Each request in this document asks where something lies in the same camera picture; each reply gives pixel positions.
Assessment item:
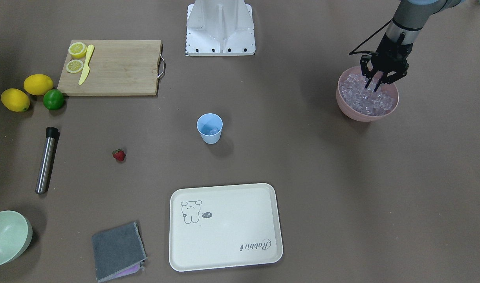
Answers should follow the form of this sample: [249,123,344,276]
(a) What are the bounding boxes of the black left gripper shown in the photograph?
[360,33,409,92]

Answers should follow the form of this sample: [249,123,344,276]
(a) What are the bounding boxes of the clear ice cube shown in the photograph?
[205,127,220,136]

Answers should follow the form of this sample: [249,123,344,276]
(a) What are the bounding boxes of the red strawberry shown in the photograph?
[112,149,126,162]

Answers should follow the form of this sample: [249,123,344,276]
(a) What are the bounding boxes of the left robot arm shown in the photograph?
[350,0,462,91]

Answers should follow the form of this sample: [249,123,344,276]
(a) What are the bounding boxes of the clear ice cubes pile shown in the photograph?
[338,73,398,116]

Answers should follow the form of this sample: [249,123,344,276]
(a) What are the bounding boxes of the light blue plastic cup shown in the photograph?
[196,113,224,144]

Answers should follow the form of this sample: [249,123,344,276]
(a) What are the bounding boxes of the pink bowl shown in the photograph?
[336,66,399,122]

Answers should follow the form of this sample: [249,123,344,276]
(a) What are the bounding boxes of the cream rabbit tray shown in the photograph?
[169,183,284,272]

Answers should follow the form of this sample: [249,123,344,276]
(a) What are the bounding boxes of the wooden cutting board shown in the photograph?
[57,39,165,96]

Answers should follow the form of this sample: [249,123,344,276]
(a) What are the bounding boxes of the yellow plastic knife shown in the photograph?
[78,44,95,85]

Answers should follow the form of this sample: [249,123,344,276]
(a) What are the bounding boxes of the lemon half slice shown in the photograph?
[68,42,87,59]
[66,59,84,74]

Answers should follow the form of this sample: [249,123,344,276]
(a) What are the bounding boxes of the grey folded cloth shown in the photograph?
[91,221,147,283]

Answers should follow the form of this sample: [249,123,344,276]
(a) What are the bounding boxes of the green lime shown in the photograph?
[43,88,65,110]

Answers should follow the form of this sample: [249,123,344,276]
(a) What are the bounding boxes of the steel muddler black tip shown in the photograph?
[35,127,59,195]

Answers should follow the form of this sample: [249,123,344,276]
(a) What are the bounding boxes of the yellow lemon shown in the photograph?
[23,74,53,96]
[0,88,30,112]

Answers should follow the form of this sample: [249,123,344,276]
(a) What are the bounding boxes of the mint green bowl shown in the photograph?
[0,211,33,265]

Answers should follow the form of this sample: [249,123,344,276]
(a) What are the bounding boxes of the black camera cable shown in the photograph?
[349,20,394,56]

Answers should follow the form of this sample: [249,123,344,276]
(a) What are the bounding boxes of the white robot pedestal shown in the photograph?
[185,0,256,56]

